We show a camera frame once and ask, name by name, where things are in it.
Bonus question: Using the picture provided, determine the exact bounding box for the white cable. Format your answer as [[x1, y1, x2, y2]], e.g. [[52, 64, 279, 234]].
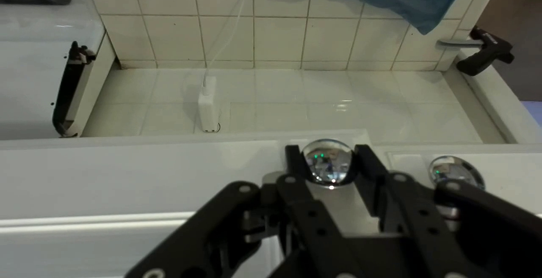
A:
[[203, 0, 268, 87]]

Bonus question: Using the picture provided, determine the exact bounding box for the white power adapter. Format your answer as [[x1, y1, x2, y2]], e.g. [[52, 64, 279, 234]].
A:
[[197, 76, 221, 133]]

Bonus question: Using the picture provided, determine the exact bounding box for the white cabinet door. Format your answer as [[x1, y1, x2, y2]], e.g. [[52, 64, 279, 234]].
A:
[[0, 129, 384, 278], [373, 143, 542, 232]]

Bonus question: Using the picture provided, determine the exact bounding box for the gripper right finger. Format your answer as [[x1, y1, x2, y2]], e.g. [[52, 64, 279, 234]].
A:
[[354, 144, 542, 278]]

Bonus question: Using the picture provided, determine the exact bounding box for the white cabinet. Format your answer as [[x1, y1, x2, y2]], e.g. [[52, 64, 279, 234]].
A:
[[0, 129, 542, 278]]

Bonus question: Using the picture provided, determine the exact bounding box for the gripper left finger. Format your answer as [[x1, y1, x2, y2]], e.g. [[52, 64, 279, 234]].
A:
[[125, 145, 352, 278]]

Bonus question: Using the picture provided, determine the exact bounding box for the silver metal lever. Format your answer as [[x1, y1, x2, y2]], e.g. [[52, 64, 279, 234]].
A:
[[436, 39, 484, 50]]

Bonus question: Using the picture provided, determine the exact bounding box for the white appliance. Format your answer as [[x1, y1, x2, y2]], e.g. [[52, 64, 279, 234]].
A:
[[0, 0, 117, 141]]

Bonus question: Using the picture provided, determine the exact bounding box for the chrome round cabinet knob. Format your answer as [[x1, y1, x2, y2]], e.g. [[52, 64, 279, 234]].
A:
[[301, 139, 355, 190], [429, 155, 486, 230]]

